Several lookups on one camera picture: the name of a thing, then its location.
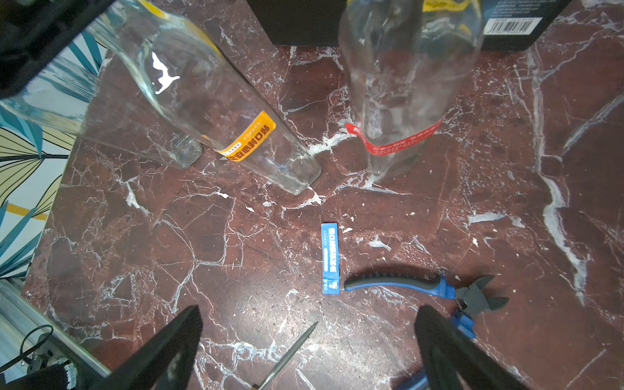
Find glass bottle blue label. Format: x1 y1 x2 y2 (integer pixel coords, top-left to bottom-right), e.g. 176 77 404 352
1 32 203 170

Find yellow black toolbox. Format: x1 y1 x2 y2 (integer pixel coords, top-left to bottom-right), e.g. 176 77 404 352
245 0 574 52

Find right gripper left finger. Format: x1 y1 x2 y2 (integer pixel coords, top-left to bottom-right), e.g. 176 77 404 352
91 305 203 390

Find blue handled cutting pliers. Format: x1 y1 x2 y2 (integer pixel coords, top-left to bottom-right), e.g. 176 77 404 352
317 273 509 389

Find glass bottle orange label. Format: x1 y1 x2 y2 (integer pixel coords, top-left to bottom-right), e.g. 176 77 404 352
89 1 322 195

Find aluminium front rail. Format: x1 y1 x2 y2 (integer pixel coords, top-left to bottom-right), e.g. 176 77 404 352
1 279 111 389

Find orange label sticker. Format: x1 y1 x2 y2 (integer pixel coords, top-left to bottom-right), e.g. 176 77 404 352
218 111 276 162

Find yellow black screwdriver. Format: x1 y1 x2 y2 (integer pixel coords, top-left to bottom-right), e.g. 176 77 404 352
253 322 319 390

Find glass bottle red label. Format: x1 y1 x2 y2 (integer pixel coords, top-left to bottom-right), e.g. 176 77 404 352
338 0 484 182

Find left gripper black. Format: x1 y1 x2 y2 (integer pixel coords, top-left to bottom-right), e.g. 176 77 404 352
1 0 113 99

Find blue label sticker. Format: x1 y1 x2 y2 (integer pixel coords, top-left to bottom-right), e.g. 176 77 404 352
321 223 341 295

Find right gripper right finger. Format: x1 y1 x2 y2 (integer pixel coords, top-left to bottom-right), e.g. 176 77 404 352
414 305 526 389

